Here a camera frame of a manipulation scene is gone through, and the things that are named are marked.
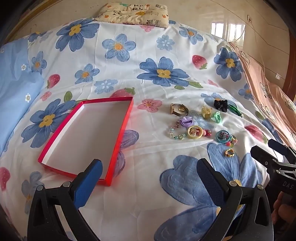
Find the yellow hair claw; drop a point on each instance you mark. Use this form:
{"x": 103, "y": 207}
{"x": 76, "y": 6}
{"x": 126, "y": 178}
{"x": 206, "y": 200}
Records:
{"x": 205, "y": 111}

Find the person's right hand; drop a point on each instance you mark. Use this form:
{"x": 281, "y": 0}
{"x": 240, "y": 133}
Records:
{"x": 283, "y": 212}

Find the red cardboard box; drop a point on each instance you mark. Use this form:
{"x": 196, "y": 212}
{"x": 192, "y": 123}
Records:
{"x": 87, "y": 136}

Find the panda print pillow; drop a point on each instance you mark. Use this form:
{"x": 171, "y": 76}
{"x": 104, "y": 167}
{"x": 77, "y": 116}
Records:
{"x": 131, "y": 12}

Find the brown wooden board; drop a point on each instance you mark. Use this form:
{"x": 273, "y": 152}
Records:
{"x": 291, "y": 64}

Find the wall socket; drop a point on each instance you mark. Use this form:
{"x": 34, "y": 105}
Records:
{"x": 249, "y": 17}

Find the green hair clip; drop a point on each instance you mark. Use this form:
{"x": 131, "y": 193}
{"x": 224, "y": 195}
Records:
{"x": 235, "y": 110}

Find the light blue quilt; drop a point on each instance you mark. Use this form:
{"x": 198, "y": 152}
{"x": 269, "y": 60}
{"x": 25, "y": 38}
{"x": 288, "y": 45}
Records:
{"x": 16, "y": 88}

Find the floral bedsheet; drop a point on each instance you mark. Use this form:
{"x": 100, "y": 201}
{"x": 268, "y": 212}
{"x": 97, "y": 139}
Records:
{"x": 148, "y": 76}

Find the orange printed blanket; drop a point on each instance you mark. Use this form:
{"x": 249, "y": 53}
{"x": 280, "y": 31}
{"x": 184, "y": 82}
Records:
{"x": 266, "y": 92}

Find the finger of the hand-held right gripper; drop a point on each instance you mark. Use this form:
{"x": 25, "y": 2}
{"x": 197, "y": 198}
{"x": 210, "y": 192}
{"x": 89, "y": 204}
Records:
{"x": 263, "y": 155}
{"x": 278, "y": 146}

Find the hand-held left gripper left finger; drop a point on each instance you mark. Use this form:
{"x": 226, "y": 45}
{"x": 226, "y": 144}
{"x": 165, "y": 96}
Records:
{"x": 89, "y": 179}

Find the black scrunchie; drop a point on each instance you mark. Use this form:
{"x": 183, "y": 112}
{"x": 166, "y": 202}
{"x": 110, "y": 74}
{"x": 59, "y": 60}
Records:
{"x": 220, "y": 104}

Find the pink heart hair clip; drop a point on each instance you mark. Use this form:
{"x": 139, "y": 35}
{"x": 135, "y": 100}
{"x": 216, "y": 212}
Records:
{"x": 207, "y": 133}

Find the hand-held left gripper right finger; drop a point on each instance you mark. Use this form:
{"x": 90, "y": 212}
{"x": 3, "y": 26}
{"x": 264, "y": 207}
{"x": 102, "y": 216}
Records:
{"x": 209, "y": 181}

